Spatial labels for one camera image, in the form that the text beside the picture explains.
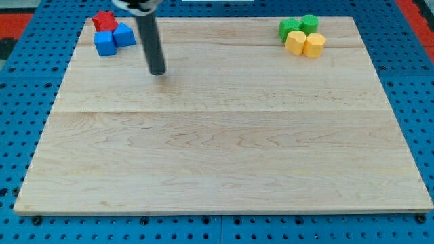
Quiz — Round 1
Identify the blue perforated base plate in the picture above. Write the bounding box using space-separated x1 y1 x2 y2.
1 0 433 243

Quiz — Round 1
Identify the green circle block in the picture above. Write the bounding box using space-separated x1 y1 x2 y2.
300 14 319 36

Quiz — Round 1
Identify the blue cube block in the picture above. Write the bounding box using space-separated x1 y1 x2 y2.
94 31 117 56
113 22 136 47

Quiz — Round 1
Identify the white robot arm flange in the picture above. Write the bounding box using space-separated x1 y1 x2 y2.
111 0 163 16

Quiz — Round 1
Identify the red star block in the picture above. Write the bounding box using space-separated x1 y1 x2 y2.
92 11 119 32

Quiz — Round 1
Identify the wooden board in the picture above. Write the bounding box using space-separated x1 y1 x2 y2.
14 17 433 216

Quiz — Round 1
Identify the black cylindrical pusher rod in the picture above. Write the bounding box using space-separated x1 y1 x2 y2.
135 12 166 76

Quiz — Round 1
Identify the yellow hexagon block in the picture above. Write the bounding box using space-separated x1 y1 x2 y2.
302 33 327 58

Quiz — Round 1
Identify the blue cube block right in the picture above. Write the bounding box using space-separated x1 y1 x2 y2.
113 22 136 47

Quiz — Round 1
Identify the yellow heart block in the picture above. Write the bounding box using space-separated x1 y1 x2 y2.
284 30 307 56

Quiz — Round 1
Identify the green star block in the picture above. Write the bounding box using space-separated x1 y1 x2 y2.
278 17 301 43

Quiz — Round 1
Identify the blue cube block left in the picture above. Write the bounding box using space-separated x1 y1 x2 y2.
94 31 117 56

